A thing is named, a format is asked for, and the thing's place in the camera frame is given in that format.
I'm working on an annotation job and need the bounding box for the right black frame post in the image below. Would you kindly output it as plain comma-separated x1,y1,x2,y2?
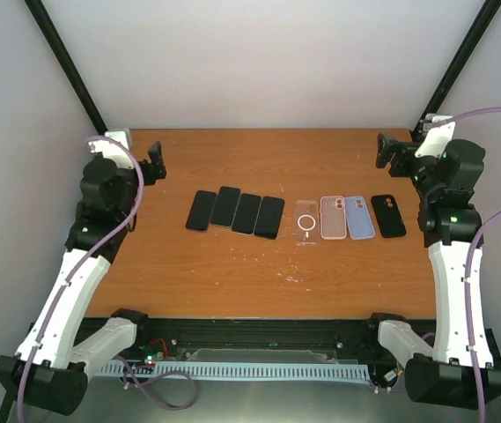
410,0,501,142

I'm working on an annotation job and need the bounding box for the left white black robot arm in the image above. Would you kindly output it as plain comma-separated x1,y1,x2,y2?
0,136,166,422

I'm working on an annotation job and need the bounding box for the empty black phone case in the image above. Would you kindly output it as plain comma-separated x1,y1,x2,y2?
371,194,407,239

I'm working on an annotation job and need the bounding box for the purple cable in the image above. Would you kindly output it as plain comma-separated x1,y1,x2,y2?
15,136,198,423
368,106,501,423

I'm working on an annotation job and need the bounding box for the pink phone case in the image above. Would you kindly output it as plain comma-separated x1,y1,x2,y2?
320,196,347,241

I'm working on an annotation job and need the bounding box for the phone with maroon edge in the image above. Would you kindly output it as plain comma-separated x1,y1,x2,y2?
185,190,217,232

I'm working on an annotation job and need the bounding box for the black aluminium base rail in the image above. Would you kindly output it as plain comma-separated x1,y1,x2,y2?
112,308,406,363

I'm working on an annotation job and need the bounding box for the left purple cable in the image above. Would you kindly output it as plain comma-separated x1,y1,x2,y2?
15,136,198,423

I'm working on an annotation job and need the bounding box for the clear magsafe phone case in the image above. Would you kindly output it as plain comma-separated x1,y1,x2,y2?
293,200,320,244

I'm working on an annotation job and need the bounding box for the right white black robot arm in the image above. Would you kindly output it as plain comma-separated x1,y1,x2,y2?
376,133,501,412

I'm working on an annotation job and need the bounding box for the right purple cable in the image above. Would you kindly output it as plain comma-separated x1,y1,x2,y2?
368,106,501,423

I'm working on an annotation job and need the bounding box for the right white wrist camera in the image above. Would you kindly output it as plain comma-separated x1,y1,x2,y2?
414,114,455,159

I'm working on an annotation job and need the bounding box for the black phone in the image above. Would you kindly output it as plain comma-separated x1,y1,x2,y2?
210,186,241,227
254,197,285,240

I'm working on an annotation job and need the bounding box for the black frame post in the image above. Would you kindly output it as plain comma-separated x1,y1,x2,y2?
24,0,108,135
410,0,501,142

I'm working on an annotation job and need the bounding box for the left black frame post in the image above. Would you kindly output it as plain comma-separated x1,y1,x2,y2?
24,0,108,135

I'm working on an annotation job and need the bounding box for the light blue slotted cable duct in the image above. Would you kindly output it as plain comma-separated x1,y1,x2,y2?
95,357,372,382

